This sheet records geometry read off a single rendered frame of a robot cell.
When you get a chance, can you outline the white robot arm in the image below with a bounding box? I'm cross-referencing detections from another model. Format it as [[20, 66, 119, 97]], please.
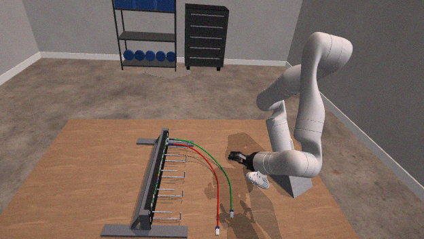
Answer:
[[246, 32, 353, 189]]

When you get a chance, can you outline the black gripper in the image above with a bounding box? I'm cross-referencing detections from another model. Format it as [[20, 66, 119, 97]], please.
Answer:
[[228, 151, 258, 172]]

